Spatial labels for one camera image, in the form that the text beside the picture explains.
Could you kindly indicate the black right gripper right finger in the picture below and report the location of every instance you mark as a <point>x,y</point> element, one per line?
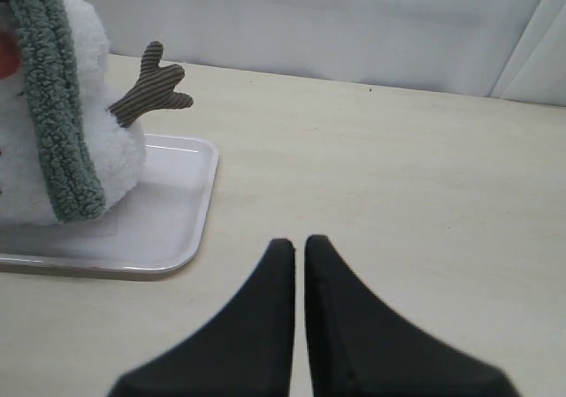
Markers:
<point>359,346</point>

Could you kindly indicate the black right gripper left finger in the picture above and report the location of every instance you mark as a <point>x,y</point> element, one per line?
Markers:
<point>244,350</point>

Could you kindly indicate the green knitted scarf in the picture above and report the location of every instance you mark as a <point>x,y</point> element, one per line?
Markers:
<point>52,91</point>

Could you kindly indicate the white plush snowman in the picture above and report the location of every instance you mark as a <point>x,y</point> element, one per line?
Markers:
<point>112,131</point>

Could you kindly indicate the white square plastic tray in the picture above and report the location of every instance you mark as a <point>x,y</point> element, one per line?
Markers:
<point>155,230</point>

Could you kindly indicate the white backdrop curtain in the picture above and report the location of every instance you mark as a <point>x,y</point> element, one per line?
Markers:
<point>510,49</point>

